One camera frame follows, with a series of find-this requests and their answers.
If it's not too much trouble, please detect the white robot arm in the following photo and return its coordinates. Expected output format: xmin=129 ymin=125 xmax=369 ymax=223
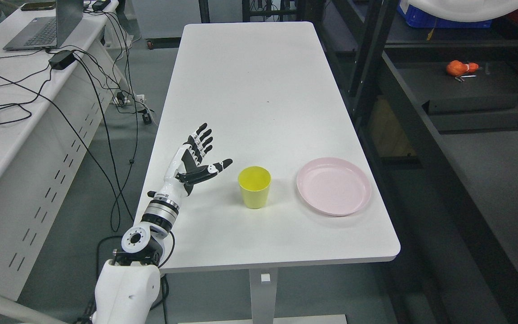
xmin=92 ymin=194 xmax=179 ymax=324

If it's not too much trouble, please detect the black smartphone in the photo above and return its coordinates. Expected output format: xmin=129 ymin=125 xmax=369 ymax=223
xmin=20 ymin=0 xmax=56 ymax=12

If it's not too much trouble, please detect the orange toy on shelf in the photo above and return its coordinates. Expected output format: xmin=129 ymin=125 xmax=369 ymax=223
xmin=446 ymin=60 xmax=479 ymax=77

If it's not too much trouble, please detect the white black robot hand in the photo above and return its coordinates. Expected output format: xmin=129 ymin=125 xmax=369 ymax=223
xmin=147 ymin=123 xmax=233 ymax=206

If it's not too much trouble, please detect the black power adapter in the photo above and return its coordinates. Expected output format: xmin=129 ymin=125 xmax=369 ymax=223
xmin=49 ymin=50 xmax=76 ymax=70

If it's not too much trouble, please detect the yellow plastic cup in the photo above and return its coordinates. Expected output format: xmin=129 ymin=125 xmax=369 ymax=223
xmin=237 ymin=166 xmax=272 ymax=209

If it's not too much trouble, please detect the blue plastic crate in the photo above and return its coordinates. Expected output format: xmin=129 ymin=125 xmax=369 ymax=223
xmin=397 ymin=0 xmax=493 ymax=29

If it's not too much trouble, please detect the dark metal shelf rack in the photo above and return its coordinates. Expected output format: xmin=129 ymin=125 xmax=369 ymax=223
xmin=303 ymin=0 xmax=518 ymax=324

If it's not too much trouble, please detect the white table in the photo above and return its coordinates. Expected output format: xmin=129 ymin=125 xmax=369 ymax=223
xmin=143 ymin=21 xmax=400 ymax=324

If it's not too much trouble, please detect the black cable on desk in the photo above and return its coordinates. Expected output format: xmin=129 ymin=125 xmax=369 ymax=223
xmin=0 ymin=63 xmax=55 ymax=126

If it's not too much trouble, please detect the pink plastic plate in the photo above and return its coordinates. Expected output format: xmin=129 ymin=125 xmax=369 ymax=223
xmin=296 ymin=157 xmax=372 ymax=216

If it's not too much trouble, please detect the white side desk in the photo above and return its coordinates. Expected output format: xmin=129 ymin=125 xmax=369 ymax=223
xmin=0 ymin=10 xmax=124 ymax=301

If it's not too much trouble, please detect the grey laptop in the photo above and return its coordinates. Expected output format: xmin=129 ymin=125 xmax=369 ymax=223
xmin=3 ymin=0 xmax=84 ymax=51

